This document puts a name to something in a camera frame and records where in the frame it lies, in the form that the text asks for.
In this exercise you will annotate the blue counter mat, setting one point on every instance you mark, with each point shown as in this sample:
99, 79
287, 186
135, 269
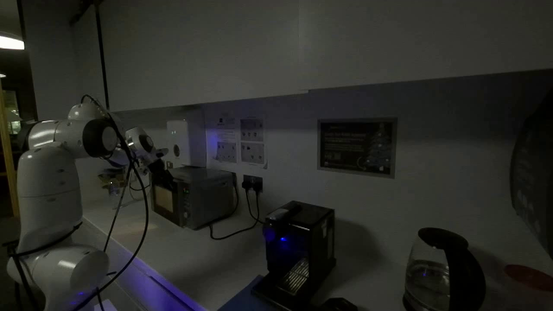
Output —
247, 300

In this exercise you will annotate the black microwave door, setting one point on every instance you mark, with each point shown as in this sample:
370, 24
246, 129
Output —
166, 197

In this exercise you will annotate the wall instruction stickers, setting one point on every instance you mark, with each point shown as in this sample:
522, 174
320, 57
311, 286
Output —
239, 138

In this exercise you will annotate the framed dark poster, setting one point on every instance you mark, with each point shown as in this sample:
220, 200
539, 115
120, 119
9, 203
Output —
363, 145

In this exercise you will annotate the white upper cabinets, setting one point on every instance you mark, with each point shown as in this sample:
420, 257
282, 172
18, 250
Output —
151, 53

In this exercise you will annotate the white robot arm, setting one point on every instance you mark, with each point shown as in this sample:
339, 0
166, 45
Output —
45, 255

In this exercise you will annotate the glass electric kettle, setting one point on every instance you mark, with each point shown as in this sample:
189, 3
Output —
443, 273

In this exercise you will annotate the black coffee machine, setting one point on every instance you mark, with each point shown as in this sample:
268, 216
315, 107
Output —
299, 242

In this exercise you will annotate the green round sign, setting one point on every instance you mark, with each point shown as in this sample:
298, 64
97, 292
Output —
531, 172

